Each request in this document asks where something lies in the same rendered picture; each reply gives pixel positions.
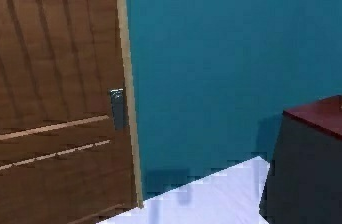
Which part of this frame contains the brown wooden room door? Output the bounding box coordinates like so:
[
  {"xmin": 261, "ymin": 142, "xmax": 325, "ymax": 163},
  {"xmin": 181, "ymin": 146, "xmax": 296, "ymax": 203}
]
[{"xmin": 0, "ymin": 0, "xmax": 145, "ymax": 224}]

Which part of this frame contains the dark cabinet with red top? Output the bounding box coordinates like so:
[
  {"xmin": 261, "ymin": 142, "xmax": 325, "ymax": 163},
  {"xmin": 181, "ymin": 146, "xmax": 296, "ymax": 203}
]
[{"xmin": 258, "ymin": 94, "xmax": 342, "ymax": 224}]

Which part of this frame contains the dark metal door handle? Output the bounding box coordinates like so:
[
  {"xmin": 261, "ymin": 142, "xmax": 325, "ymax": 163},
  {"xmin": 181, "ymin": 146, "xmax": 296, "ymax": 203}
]
[{"xmin": 108, "ymin": 87, "xmax": 127, "ymax": 132}]

